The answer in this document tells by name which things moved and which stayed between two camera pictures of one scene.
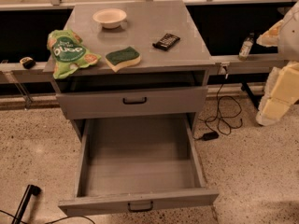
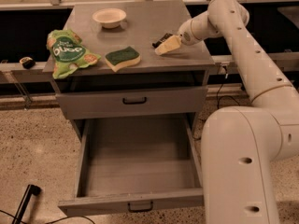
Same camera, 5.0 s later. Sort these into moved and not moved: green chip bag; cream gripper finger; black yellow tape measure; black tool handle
Moved: cream gripper finger
Not moved: black tool handle; green chip bag; black yellow tape measure
